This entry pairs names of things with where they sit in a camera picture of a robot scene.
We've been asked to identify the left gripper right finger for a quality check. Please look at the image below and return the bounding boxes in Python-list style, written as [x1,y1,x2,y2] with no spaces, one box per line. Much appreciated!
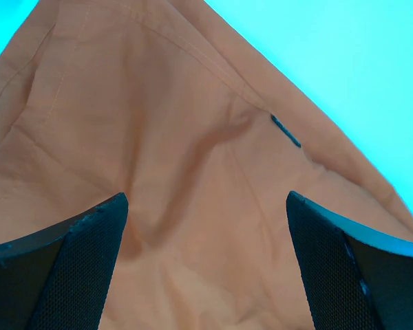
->
[286,191,413,329]

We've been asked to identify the orange shorts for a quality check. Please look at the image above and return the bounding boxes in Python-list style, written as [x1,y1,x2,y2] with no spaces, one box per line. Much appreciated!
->
[0,1,413,329]

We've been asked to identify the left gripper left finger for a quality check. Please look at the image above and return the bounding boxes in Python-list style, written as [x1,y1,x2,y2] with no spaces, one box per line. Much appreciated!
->
[0,193,128,330]

